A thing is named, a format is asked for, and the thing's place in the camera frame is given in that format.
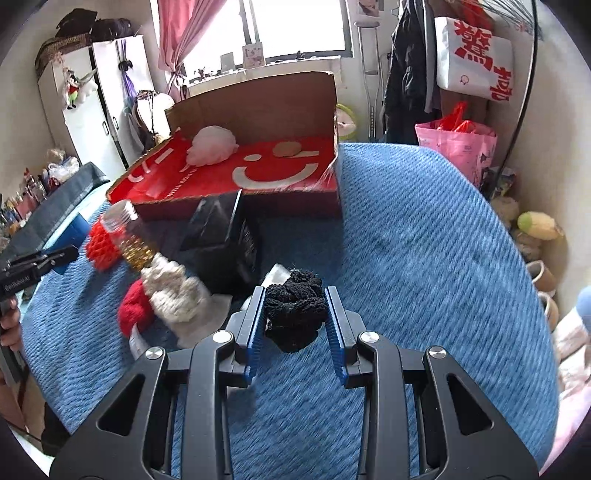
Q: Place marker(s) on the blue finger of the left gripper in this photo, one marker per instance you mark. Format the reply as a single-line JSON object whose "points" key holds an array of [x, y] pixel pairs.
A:
{"points": [[41, 263]]}

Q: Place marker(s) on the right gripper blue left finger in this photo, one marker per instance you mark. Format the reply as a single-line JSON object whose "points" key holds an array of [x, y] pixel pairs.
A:
{"points": [[247, 328]]}

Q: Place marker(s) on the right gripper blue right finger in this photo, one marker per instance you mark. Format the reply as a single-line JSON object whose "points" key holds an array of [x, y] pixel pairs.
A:
{"points": [[344, 328]]}

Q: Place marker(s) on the blue sponge block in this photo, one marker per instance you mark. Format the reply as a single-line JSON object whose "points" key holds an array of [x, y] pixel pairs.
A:
{"points": [[72, 233]]}

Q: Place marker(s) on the black scrunchie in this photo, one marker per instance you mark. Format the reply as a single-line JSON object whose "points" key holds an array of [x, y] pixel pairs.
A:
{"points": [[295, 311]]}

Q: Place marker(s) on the red knitted item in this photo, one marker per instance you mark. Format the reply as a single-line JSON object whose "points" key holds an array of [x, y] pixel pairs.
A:
{"points": [[135, 310]]}

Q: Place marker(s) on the white mesh bath sponge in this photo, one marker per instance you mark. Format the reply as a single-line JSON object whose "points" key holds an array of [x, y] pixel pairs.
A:
{"points": [[211, 145]]}

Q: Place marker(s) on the round brown powder puff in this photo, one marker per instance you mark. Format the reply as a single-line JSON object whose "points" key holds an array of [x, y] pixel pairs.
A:
{"points": [[286, 149]]}

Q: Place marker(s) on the person's left hand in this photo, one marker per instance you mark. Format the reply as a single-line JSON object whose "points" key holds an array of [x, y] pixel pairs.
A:
{"points": [[11, 326]]}

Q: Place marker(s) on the red mesh sponge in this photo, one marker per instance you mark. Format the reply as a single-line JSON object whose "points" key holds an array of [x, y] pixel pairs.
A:
{"points": [[99, 249]]}

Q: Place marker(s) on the white folded sock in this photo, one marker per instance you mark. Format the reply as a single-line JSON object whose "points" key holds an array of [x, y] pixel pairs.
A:
{"points": [[278, 275]]}

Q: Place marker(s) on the jar with gold beads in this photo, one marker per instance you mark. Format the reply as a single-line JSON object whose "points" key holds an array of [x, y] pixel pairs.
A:
{"points": [[129, 235]]}

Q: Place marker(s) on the cream crocheted item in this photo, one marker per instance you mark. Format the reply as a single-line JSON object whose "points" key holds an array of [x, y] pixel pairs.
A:
{"points": [[175, 297]]}

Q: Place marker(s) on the black rectangular box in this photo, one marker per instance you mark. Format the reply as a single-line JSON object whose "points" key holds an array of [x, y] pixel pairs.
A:
{"points": [[221, 246]]}

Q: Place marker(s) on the white wardrobe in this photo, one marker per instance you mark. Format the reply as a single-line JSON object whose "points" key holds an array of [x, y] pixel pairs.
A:
{"points": [[86, 105]]}

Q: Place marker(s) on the red lined cardboard box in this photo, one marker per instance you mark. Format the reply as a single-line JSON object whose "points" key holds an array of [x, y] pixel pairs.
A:
{"points": [[260, 113]]}

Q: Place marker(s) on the green hooded pig plush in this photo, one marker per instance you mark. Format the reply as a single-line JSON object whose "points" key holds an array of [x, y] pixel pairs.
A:
{"points": [[346, 121]]}

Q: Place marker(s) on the yellow green plush toy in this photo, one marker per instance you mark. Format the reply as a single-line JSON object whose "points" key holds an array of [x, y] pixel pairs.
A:
{"points": [[539, 225]]}

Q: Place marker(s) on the pink plastic bag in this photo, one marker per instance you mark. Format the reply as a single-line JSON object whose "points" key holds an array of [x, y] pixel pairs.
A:
{"points": [[468, 145]]}

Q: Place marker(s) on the blue haired doll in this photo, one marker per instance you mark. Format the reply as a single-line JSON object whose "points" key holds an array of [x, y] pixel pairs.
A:
{"points": [[571, 340]]}

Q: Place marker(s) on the dark hanging jacket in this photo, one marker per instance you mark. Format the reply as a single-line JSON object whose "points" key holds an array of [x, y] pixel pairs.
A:
{"points": [[409, 97]]}

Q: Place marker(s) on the pink curtain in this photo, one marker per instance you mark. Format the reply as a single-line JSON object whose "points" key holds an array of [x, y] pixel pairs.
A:
{"points": [[182, 23]]}

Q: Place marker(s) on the metal crutch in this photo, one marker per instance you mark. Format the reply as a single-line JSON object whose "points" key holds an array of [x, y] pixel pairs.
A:
{"points": [[370, 56]]}

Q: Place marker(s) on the white bag red characters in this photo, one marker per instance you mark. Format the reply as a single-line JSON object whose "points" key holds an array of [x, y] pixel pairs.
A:
{"points": [[473, 61]]}

